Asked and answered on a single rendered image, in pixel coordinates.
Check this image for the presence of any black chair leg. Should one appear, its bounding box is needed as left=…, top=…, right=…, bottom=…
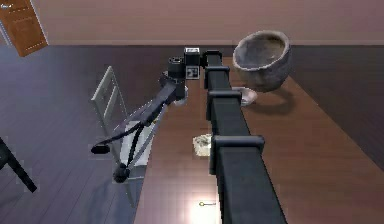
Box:
left=0, top=136, right=38, bottom=194

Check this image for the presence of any brown wooden table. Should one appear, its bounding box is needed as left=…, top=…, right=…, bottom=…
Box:
left=133, top=56, right=384, bottom=224

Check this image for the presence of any white slatted chair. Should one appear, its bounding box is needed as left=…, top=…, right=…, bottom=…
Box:
left=90, top=65, right=168, bottom=208

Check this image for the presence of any brown wooden door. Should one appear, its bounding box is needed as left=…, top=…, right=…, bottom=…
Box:
left=0, top=0, right=50, bottom=58

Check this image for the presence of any grey stone bowl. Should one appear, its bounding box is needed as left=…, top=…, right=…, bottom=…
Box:
left=232, top=29, right=293, bottom=93

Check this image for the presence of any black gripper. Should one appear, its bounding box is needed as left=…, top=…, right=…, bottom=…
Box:
left=90, top=56, right=186, bottom=184

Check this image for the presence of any white small dish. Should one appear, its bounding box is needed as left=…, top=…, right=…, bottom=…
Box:
left=231, top=86, right=258, bottom=107

